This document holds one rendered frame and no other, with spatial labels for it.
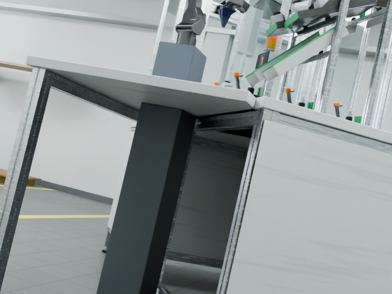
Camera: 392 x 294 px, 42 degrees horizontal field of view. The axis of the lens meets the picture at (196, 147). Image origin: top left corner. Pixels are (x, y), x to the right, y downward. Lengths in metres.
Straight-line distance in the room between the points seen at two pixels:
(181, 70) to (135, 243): 0.62
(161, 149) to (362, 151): 0.67
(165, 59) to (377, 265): 0.97
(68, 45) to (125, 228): 5.87
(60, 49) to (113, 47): 0.84
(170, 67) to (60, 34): 5.88
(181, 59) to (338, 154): 0.68
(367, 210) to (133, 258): 0.79
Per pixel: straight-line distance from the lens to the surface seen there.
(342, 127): 1.44
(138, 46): 6.96
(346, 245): 1.48
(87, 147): 6.99
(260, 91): 2.14
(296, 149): 1.37
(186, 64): 1.79
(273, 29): 1.89
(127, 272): 1.80
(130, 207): 1.79
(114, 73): 1.45
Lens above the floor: 0.62
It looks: 3 degrees up
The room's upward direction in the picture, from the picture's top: 13 degrees clockwise
